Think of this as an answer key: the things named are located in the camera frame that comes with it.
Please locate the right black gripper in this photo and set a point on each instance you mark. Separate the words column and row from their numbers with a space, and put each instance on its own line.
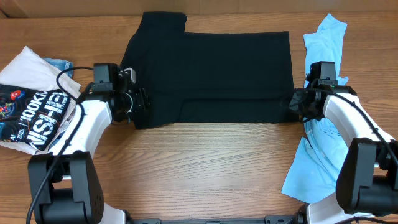
column 293, row 106

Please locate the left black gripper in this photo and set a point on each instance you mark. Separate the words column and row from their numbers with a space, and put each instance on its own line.
column 141, row 103

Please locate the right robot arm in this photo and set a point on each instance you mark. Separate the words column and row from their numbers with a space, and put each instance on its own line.
column 366, row 188

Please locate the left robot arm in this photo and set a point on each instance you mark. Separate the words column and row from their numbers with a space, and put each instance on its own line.
column 64, row 185

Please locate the light blue t-shirt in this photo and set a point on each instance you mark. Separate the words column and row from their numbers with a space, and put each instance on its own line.
column 321, row 153

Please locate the black printed folded t-shirt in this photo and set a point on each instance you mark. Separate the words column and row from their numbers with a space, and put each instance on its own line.
column 31, row 117

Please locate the folded white garment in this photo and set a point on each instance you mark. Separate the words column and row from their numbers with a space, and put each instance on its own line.
column 29, row 70

